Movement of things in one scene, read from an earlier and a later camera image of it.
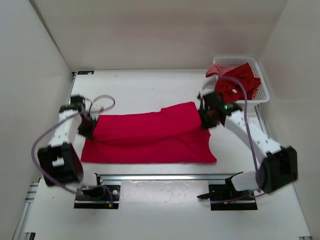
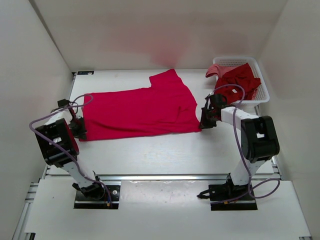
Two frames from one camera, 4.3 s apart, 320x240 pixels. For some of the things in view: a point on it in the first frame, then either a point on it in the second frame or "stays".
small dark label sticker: (86, 72) stays
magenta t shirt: (170, 135) → (167, 106)
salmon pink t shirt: (215, 69) stays
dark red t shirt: (231, 90) stays
